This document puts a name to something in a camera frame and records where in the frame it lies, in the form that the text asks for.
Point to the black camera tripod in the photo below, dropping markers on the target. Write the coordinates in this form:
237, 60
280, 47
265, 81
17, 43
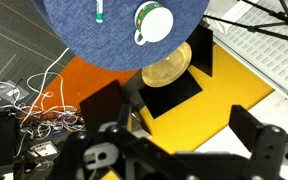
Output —
277, 18

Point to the white perforated panel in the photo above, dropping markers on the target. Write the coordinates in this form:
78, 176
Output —
267, 60

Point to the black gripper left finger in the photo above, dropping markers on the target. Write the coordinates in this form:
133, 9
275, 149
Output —
124, 153

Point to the white cup with green band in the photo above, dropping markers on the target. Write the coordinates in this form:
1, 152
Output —
157, 23

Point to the blue tablecloth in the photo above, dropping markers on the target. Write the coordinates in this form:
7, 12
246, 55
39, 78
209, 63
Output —
117, 40

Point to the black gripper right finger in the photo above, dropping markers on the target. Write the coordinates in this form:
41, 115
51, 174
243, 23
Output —
270, 150

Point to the round wooden stool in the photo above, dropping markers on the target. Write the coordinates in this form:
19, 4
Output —
167, 70

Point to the green and white marker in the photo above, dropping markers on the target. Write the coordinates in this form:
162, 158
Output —
99, 13

